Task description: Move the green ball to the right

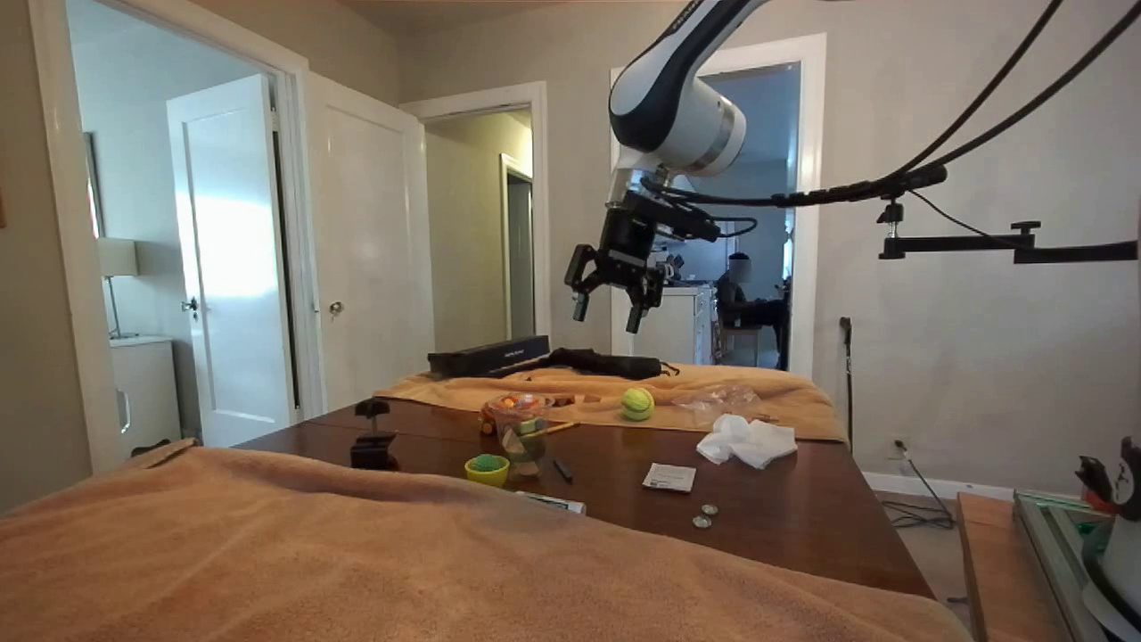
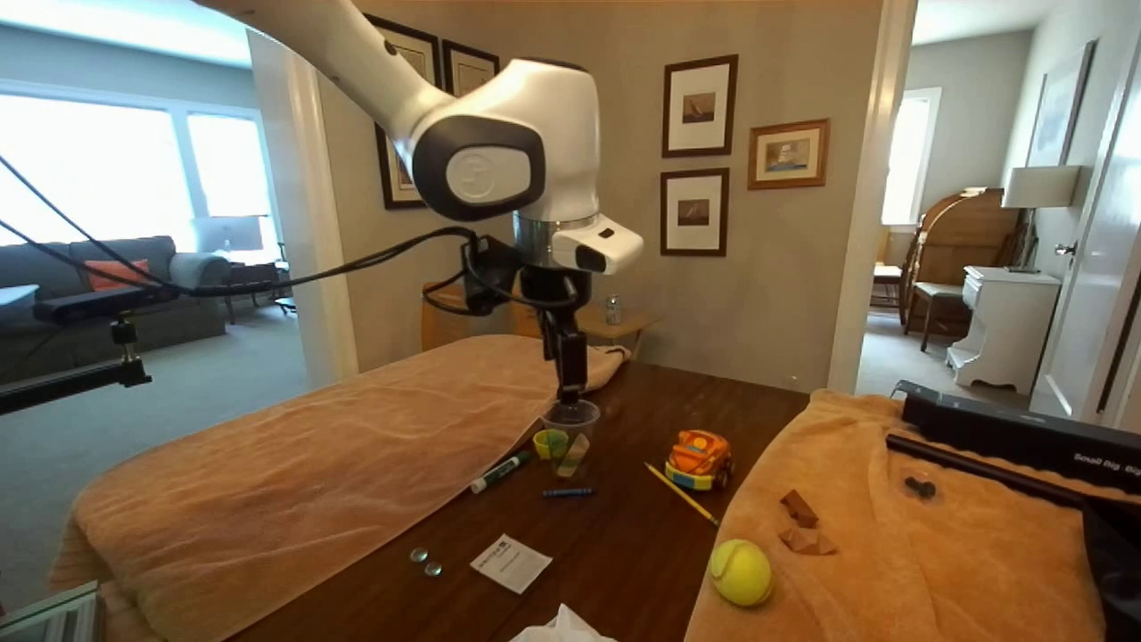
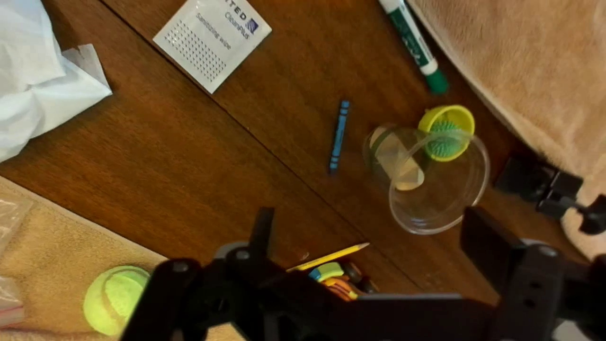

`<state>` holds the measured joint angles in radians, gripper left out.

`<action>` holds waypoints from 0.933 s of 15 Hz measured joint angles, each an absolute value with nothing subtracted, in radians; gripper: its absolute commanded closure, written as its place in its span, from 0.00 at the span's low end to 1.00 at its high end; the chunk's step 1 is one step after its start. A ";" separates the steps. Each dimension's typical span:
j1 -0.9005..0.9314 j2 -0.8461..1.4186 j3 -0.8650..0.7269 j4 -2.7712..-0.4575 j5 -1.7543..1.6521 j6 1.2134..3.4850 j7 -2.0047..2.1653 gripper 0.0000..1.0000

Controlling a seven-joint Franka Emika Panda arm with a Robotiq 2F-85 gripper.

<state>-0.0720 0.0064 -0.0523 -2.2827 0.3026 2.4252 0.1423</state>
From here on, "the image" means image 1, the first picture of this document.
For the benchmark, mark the black white penguin toy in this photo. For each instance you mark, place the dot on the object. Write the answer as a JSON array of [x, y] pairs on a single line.
[[1116, 499]]

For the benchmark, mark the white cabinet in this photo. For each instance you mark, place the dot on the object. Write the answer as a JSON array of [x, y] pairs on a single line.
[[145, 395]]

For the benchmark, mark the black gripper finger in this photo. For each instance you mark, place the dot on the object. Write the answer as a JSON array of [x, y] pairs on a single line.
[[648, 301], [578, 280]]

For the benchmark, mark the white square card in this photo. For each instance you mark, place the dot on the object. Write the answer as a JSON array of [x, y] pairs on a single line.
[[667, 478]]

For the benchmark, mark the pink toy bowl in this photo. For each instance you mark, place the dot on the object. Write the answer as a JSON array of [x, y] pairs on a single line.
[[516, 410]]

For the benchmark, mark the orange towel under black bar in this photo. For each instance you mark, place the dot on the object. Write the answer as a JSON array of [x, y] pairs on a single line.
[[690, 397]]

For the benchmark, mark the green framed tray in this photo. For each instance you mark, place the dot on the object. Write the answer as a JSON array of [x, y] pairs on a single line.
[[1065, 558]]

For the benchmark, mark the black cloth bundle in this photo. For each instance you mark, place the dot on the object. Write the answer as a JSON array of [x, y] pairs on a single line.
[[608, 362]]

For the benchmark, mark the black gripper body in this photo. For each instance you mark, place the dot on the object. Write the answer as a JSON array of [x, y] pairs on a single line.
[[636, 238]]

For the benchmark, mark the black stereo camera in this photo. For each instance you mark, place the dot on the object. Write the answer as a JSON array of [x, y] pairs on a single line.
[[915, 181]]

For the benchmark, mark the small green round cup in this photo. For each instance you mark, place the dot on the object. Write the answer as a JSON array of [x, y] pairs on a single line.
[[485, 467]]

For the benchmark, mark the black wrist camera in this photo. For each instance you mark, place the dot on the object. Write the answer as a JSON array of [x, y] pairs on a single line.
[[700, 224]]

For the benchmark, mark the white panel door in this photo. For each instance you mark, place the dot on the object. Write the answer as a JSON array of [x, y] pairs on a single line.
[[233, 263]]

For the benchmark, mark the long black sensor bar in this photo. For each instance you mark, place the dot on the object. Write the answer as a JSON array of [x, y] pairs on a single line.
[[485, 356]]

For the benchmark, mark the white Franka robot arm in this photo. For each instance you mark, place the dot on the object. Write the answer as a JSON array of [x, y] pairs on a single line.
[[684, 90]]

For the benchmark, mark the green capped white marker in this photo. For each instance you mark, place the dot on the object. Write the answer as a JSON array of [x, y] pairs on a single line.
[[558, 504]]

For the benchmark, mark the white closet door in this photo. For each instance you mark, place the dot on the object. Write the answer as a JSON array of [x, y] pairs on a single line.
[[365, 251]]

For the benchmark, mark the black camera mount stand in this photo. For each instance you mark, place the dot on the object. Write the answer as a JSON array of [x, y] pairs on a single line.
[[376, 445]]

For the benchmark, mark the person in dark clothes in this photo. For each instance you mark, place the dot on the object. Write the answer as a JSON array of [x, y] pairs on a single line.
[[736, 296]]

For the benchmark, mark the small silver coin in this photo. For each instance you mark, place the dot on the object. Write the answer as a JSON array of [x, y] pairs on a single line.
[[700, 521], [711, 508]]

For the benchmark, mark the green tennis ball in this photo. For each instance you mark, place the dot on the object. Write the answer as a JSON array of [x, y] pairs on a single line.
[[636, 403]]

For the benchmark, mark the small multicolour toy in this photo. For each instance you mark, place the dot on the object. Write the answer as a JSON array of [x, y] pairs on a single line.
[[522, 446]]

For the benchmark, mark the crumpled white tissue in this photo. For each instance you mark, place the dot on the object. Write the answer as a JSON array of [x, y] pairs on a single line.
[[746, 439]]

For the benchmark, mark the thin grey pole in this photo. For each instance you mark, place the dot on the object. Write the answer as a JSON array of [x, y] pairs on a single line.
[[845, 377]]

